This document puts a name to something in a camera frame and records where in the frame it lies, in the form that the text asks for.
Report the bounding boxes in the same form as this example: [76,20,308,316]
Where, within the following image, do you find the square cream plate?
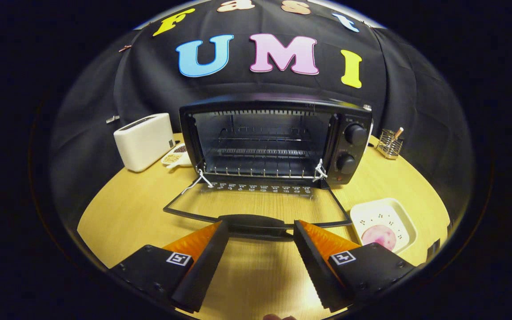
[350,198,418,255]

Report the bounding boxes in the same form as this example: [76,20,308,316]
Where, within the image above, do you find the pink round ham slice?
[361,224,397,252]

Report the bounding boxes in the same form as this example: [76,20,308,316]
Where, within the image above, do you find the small divided snack dish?
[161,143,192,169]

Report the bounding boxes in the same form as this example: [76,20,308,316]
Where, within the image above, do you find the metal wire holder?
[376,128,404,160]

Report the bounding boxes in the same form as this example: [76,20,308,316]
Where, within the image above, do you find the black chair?
[426,239,441,264]

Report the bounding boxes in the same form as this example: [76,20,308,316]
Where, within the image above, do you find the black toaster oven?
[164,93,373,242]

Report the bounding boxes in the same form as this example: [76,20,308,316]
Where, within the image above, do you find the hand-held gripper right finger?
[293,220,416,312]

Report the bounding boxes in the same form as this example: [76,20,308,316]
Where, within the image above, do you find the white bread toaster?
[113,113,176,172]

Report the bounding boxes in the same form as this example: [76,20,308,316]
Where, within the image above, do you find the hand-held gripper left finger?
[109,220,230,313]

